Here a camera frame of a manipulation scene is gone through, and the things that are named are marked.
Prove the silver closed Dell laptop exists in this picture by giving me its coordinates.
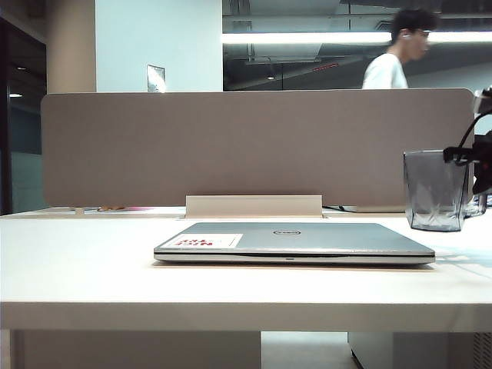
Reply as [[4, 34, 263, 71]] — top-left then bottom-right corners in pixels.
[[153, 221, 437, 267]]

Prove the long ceiling light strip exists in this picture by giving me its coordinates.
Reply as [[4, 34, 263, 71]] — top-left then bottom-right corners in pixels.
[[221, 31, 492, 45]]

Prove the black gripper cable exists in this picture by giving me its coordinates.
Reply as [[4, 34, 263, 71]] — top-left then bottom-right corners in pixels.
[[458, 110, 487, 151]]

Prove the transparent grey faceted cup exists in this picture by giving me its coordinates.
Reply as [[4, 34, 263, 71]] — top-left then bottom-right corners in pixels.
[[403, 150, 487, 233]]

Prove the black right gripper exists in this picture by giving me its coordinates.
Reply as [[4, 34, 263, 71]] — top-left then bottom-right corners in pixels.
[[443, 129, 492, 195]]

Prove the person in white shirt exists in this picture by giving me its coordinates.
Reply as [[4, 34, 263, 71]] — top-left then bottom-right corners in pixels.
[[362, 8, 441, 90]]

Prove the white desk side panel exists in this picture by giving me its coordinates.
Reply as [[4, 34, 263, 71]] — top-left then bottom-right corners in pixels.
[[10, 331, 263, 369]]

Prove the dark glass door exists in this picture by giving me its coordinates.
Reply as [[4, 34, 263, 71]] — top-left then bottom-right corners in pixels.
[[0, 16, 48, 217]]

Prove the beige fabric desk divider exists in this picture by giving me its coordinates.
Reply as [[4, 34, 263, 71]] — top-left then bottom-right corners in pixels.
[[40, 88, 476, 214]]

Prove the framed wall sign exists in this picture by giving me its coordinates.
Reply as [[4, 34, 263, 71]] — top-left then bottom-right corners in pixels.
[[146, 64, 167, 94]]

